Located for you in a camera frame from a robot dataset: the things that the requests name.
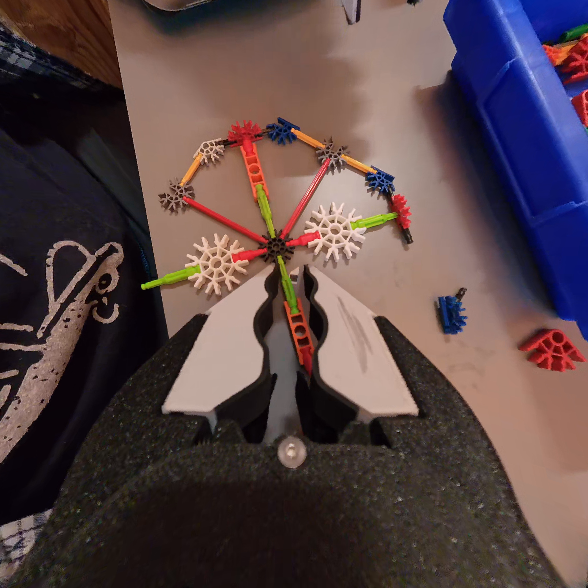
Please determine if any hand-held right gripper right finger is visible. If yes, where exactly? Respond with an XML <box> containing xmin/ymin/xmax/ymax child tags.
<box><xmin>303</xmin><ymin>265</ymin><xmax>420</xmax><ymax>424</ymax></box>

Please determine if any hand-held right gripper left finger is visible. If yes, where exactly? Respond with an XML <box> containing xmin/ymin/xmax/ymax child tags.
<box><xmin>162</xmin><ymin>265</ymin><xmax>281</xmax><ymax>433</ymax></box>

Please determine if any colourful toy rod wheel assembly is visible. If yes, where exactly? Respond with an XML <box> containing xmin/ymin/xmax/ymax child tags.
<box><xmin>141</xmin><ymin>117</ymin><xmax>414</xmax><ymax>376</ymax></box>

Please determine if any green toy rod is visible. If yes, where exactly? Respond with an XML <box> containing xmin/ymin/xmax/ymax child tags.
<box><xmin>351</xmin><ymin>212</ymin><xmax>399</xmax><ymax>230</ymax></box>

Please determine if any short yellow toy rod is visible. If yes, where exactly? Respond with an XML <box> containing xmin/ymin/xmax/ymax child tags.
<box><xmin>342</xmin><ymin>154</ymin><xmax>375</xmax><ymax>175</ymax></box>

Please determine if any small red gear connector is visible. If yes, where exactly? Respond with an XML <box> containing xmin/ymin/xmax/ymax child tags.
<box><xmin>390</xmin><ymin>194</ymin><xmax>413</xmax><ymax>229</ymax></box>

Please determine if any blue toy connector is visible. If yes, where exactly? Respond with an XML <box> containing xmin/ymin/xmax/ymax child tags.
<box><xmin>365</xmin><ymin>166</ymin><xmax>396</xmax><ymax>194</ymax></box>

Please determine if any long red toy rod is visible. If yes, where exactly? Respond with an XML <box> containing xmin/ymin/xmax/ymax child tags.
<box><xmin>281</xmin><ymin>158</ymin><xmax>330</xmax><ymax>239</ymax></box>

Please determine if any blue plastic bin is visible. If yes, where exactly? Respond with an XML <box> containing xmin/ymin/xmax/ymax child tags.
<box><xmin>443</xmin><ymin>0</ymin><xmax>588</xmax><ymax>341</ymax></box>

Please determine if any pile of toy construction pieces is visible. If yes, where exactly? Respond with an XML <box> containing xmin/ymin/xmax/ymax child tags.
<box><xmin>542</xmin><ymin>30</ymin><xmax>588</xmax><ymax>127</ymax></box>

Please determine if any blue connector with black rod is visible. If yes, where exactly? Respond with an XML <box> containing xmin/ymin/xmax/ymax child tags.
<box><xmin>436</xmin><ymin>287</ymin><xmax>468</xmax><ymax>334</ymax></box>

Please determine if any red toy connector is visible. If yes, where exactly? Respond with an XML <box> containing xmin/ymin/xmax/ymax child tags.
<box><xmin>519</xmin><ymin>328</ymin><xmax>586</xmax><ymax>371</ymax></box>

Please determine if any black printed shirt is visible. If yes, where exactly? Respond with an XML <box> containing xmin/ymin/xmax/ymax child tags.
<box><xmin>0</xmin><ymin>83</ymin><xmax>168</xmax><ymax>524</ymax></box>

